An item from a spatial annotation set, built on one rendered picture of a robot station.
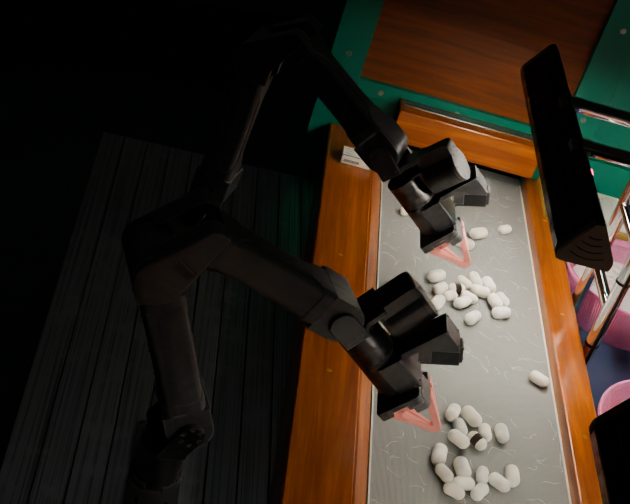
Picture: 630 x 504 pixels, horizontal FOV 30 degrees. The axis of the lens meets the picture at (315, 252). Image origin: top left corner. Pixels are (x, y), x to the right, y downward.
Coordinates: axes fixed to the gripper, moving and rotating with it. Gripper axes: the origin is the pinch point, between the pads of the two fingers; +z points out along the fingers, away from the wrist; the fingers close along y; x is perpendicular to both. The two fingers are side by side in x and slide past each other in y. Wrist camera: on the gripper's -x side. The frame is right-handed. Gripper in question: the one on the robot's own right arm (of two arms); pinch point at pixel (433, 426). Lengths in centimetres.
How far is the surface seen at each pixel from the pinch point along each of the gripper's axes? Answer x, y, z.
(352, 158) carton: 12, 76, -8
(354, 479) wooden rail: 10.2, -8.3, -3.7
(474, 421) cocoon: -0.8, 10.8, 10.5
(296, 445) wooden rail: 15.4, -4.9, -10.2
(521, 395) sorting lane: -5.3, 22.0, 18.2
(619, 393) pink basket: -17.1, 27.5, 30.2
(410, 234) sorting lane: 7, 61, 4
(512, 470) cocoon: -4.5, 1.6, 14.0
